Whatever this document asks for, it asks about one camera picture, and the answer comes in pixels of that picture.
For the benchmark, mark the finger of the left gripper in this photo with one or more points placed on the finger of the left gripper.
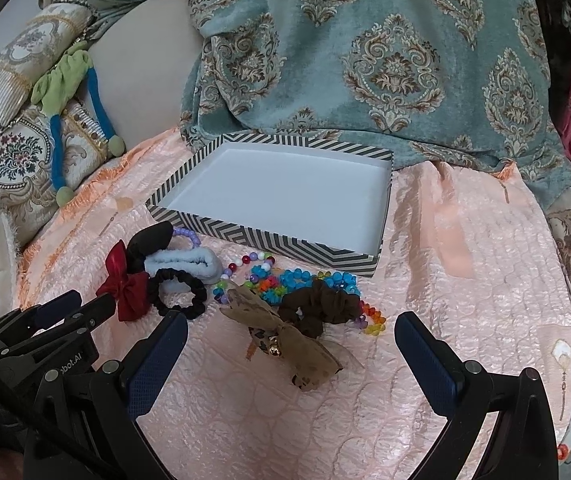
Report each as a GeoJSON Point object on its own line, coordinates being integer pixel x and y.
{"type": "Point", "coordinates": [88, 317]}
{"type": "Point", "coordinates": [19, 325]}

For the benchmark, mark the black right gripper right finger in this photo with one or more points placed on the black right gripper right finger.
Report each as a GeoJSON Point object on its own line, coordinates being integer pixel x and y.
{"type": "Point", "coordinates": [522, 444]}

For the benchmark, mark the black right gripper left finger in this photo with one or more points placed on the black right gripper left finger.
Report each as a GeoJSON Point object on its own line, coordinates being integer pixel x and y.
{"type": "Point", "coordinates": [85, 425]}

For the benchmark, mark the red bow hair clip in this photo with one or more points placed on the red bow hair clip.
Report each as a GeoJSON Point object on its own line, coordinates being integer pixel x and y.
{"type": "Point", "coordinates": [129, 290]}

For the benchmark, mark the black fabric hair piece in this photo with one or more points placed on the black fabric hair piece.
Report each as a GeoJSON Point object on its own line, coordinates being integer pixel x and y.
{"type": "Point", "coordinates": [144, 243]}

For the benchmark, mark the black scrunchie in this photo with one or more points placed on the black scrunchie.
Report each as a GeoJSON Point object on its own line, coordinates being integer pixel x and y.
{"type": "Point", "coordinates": [170, 283]}

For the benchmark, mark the light blue fluffy scrunchie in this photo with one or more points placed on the light blue fluffy scrunchie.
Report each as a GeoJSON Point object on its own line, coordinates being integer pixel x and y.
{"type": "Point", "coordinates": [200, 262]}

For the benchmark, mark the tan mesh leopard bow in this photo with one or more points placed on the tan mesh leopard bow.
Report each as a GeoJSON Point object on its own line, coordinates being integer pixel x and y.
{"type": "Point", "coordinates": [311, 364]}

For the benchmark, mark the dark brown scrunchie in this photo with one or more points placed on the dark brown scrunchie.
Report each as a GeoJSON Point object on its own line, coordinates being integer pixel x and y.
{"type": "Point", "coordinates": [310, 308]}

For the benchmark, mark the striped white jewelry box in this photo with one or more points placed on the striped white jewelry box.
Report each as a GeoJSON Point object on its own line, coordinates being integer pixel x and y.
{"type": "Point", "coordinates": [320, 201]}

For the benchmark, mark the embroidered floral cushion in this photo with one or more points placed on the embroidered floral cushion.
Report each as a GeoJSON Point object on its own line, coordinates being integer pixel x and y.
{"type": "Point", "coordinates": [27, 194]}

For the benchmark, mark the pink quilted bedspread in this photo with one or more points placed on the pink quilted bedspread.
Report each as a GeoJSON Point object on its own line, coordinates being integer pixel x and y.
{"type": "Point", "coordinates": [471, 253]}

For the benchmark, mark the green blue stuffed toy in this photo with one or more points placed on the green blue stuffed toy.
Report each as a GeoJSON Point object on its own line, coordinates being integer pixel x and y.
{"type": "Point", "coordinates": [55, 92]}

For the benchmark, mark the cream roll bolster pillow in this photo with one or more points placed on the cream roll bolster pillow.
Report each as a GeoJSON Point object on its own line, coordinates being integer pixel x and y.
{"type": "Point", "coordinates": [34, 51]}

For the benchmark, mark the beige plain pillow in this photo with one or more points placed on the beige plain pillow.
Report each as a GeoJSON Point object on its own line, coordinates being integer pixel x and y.
{"type": "Point", "coordinates": [143, 62]}

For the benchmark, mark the teal damask blanket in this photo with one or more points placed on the teal damask blanket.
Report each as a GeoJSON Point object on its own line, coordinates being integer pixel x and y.
{"type": "Point", "coordinates": [462, 81]}

